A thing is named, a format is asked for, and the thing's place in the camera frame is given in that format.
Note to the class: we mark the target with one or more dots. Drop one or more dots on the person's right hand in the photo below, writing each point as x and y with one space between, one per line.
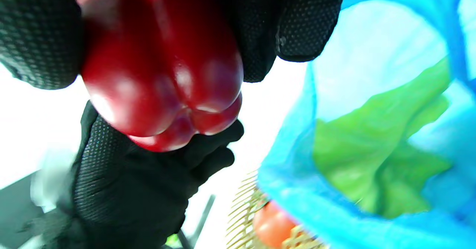
305 18

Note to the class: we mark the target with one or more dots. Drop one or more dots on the person's left hand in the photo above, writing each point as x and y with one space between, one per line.
130 189

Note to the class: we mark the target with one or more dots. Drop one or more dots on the red tomato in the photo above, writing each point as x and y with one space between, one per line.
273 225

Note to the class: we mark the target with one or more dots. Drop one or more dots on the red bell pepper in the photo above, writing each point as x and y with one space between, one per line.
156 67

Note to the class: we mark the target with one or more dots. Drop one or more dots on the blue plastic bag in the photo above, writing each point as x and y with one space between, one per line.
297 189

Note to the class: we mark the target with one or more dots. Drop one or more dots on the round wicker basket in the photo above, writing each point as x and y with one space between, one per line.
241 219

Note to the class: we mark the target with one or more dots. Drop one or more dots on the green leafy vegetable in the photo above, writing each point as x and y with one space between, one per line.
372 159

